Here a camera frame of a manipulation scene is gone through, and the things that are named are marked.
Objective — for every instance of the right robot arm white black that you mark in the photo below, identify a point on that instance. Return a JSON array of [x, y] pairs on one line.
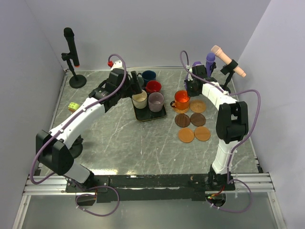
[[231, 124]]

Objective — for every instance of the woven rattan coaster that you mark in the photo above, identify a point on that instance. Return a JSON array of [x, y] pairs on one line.
[[198, 106], [180, 111]]

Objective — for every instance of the red mug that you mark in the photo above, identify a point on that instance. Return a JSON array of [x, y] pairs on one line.
[[153, 86]]

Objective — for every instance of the light wood coaster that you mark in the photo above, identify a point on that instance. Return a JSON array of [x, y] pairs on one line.
[[202, 133], [186, 135]]

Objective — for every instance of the orange mug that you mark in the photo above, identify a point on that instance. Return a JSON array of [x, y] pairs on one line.
[[181, 100]]

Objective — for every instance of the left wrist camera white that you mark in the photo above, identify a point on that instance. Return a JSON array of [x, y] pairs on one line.
[[115, 65]]

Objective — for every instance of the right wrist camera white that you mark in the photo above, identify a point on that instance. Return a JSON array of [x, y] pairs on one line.
[[189, 76]]

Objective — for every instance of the purple microphone black stand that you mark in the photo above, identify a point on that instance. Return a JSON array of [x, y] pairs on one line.
[[210, 66]]

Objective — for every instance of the colourful toy block figure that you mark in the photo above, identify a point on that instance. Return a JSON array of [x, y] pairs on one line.
[[73, 107]]

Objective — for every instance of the cream mug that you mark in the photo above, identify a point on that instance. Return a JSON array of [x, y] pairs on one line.
[[140, 100]]

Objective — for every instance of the left black microphone stand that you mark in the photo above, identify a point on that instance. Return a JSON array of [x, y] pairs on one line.
[[76, 81]]

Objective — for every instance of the black round stand base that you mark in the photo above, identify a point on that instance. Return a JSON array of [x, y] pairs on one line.
[[77, 147]]

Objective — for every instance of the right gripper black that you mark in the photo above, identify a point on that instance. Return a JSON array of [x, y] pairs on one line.
[[189, 93]]

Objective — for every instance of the lilac mug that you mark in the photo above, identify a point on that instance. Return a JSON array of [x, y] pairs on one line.
[[155, 101]]

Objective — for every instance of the dark green mug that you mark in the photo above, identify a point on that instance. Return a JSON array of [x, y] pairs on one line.
[[141, 82]]

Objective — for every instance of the blue mug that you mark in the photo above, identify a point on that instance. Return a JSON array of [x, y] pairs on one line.
[[147, 76]]

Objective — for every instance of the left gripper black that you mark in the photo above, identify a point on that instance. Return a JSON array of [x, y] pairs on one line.
[[133, 88]]

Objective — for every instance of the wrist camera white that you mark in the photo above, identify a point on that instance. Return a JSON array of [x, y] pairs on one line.
[[189, 76], [115, 65]]

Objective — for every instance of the black serving tray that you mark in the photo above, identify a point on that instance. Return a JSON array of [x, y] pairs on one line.
[[145, 114]]

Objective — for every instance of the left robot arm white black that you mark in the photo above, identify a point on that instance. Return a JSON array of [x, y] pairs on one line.
[[53, 147]]

